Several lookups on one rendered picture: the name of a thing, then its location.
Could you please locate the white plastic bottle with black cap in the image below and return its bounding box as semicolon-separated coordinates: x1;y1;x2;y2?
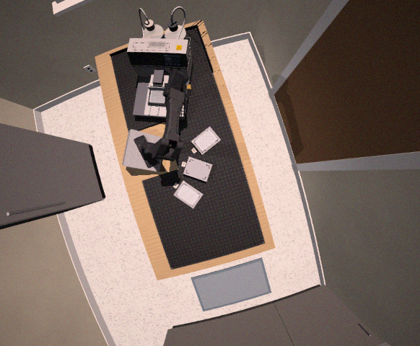
165;20;187;40
144;19;165;38

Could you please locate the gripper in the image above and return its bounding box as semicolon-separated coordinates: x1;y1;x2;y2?
183;84;191;98

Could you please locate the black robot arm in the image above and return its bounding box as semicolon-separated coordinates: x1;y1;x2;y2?
134;68;185;167

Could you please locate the light grey machine housing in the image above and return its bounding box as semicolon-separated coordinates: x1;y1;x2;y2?
127;38;193;120

